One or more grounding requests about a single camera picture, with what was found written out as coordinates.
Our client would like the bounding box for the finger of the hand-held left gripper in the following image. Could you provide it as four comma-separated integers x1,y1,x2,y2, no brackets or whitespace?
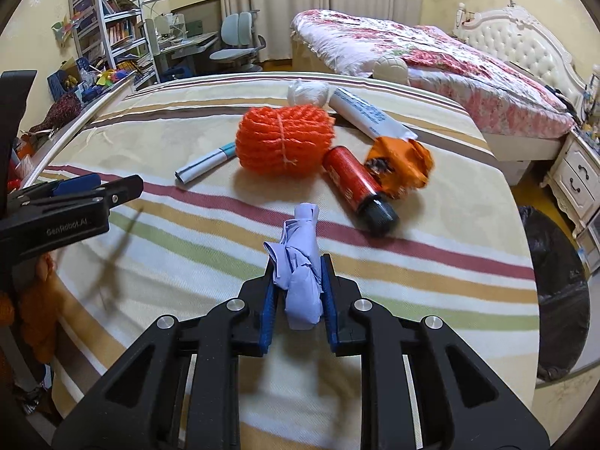
14,175,144,217
8,173,102,205

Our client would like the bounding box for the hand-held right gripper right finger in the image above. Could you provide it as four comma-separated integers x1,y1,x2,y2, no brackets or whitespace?
320,253,550,450

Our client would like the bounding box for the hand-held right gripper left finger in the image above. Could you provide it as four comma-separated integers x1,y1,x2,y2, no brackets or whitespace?
49,253,288,450

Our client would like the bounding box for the lavender paper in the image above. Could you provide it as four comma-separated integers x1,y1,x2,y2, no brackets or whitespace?
262,202,325,332

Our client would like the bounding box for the blue white leaflet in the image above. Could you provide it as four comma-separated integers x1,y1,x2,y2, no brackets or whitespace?
175,142,238,189

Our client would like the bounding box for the red drink can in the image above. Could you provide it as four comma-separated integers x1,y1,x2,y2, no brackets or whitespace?
322,146,400,236

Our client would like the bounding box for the orange snack wrapper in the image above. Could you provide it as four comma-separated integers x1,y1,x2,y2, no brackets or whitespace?
364,136,435,200

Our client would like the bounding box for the orange foam fruit net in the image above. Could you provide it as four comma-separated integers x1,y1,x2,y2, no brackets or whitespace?
235,105,335,180

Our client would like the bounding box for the white milk powder packet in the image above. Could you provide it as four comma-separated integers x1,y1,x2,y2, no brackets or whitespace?
328,87,418,142

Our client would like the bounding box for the white plastic bag ball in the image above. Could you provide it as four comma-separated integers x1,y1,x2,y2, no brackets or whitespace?
287,79,330,107

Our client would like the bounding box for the black lined trash bin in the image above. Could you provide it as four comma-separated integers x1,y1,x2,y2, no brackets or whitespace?
518,205,592,383

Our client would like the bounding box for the dark red tinsel bundle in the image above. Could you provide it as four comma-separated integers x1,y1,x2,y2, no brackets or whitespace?
30,93,81,135

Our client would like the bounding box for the striped tablecloth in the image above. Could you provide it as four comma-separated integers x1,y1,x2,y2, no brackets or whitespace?
21,71,540,450

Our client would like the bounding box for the blue plastic basket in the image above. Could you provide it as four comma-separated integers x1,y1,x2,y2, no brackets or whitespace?
47,56,91,104

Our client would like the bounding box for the pile of colourful toys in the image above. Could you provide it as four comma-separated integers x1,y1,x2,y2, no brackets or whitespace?
79,63,138,93

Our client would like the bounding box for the grey study desk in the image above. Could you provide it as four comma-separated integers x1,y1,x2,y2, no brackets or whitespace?
145,16,221,81

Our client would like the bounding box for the white bookshelf with books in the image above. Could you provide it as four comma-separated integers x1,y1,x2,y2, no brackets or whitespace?
68,0,156,86

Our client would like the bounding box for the white desk lamp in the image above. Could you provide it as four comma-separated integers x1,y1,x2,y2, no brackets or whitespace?
141,0,172,33

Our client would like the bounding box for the grey blue desk chair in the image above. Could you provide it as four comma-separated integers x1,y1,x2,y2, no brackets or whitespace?
208,12,266,74

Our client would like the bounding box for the cream volleyball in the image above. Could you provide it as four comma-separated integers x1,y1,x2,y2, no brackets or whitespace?
372,54,408,83

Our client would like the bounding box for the floral bedspread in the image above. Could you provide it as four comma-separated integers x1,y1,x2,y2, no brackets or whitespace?
291,9,577,140

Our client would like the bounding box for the white nightstand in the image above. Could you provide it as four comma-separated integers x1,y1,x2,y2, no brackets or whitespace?
543,127,600,237

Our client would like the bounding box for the white bed with tufted headboard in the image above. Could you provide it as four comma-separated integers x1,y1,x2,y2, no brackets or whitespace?
291,2,588,185

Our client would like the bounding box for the group of small bottles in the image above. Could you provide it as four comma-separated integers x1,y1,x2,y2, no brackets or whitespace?
581,66,600,142

